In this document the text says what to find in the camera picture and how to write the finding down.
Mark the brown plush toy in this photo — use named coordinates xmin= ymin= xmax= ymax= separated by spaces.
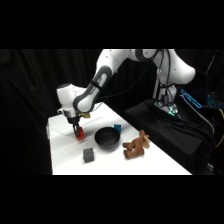
xmin=121 ymin=129 xmax=151 ymax=161

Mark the blue cube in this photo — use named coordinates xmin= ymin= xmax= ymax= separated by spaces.
xmin=113 ymin=123 xmax=123 ymax=134

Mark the black cloth-covered stand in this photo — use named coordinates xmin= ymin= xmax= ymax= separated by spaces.
xmin=123 ymin=98 xmax=218 ymax=176

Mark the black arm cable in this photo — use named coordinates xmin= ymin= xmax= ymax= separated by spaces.
xmin=94 ymin=49 xmax=172 ymax=103

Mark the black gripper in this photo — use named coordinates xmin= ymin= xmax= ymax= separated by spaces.
xmin=67 ymin=115 xmax=84 ymax=135

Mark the dark grey cube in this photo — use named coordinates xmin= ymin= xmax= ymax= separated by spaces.
xmin=82 ymin=147 xmax=96 ymax=164

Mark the black bowl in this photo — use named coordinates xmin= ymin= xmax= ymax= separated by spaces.
xmin=94 ymin=126 xmax=122 ymax=150

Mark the black curtain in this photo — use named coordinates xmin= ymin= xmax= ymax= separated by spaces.
xmin=0 ymin=49 xmax=224 ymax=176

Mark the yellow cable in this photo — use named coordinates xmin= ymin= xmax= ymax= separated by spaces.
xmin=214 ymin=109 xmax=224 ymax=150

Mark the red cube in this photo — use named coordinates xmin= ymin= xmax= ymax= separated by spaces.
xmin=74 ymin=128 xmax=86 ymax=141

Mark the device with blue lights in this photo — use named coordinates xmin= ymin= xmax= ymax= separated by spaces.
xmin=179 ymin=87 xmax=224 ymax=110

